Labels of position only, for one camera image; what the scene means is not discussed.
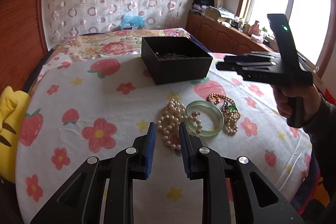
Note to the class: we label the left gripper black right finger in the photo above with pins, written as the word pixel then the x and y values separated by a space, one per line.
pixel 185 148

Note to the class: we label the wooden sideboard cabinet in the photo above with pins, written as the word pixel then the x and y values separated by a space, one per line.
pixel 221 39

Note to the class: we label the floral peony blanket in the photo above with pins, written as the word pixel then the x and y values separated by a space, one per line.
pixel 125 42

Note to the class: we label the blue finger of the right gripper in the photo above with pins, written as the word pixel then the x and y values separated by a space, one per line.
pixel 249 58

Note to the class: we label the blue plush toy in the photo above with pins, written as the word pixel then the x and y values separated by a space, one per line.
pixel 132 22

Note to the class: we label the strawberry flower print sheet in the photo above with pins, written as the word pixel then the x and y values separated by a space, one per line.
pixel 98 107

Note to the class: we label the green jade bangle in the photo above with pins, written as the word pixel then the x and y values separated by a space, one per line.
pixel 211 118

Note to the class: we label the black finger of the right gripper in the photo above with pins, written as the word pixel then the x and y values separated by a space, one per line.
pixel 228 66

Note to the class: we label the pile of books and papers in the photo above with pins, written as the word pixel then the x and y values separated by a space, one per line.
pixel 206 8

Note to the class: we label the black open jewelry box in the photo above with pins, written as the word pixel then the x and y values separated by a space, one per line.
pixel 174 59

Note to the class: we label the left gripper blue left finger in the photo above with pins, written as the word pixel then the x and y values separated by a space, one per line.
pixel 149 146

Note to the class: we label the yellow plush toy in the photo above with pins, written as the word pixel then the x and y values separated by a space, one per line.
pixel 13 109

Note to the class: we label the person's right hand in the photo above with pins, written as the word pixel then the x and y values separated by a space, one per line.
pixel 310 95

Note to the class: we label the pink bottle on sideboard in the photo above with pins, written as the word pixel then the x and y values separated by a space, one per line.
pixel 254 29

